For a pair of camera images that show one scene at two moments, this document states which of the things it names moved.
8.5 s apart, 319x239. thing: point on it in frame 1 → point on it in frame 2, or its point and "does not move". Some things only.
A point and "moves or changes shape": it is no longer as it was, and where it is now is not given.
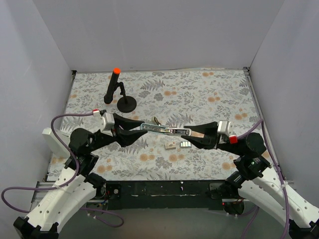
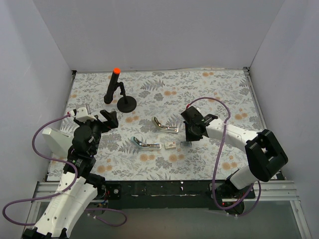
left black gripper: x=115 y=128 → x=105 y=120
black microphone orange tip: x=108 y=96 does not move
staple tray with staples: x=185 y=144 does not move
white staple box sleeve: x=170 y=145 does not move
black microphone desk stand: x=125 y=104 does not move
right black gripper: x=217 y=136 → x=188 y=128
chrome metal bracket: x=155 y=127 moves or changes shape
